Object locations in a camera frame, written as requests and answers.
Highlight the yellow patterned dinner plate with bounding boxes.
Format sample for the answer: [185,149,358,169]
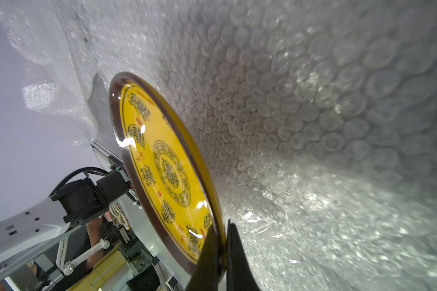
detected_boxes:
[109,72,226,274]

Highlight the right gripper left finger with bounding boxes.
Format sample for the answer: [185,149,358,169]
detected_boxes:
[186,226,222,291]

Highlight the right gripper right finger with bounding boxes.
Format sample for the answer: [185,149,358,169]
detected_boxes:
[227,221,260,291]

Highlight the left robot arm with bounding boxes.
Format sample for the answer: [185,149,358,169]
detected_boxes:
[0,167,131,263]

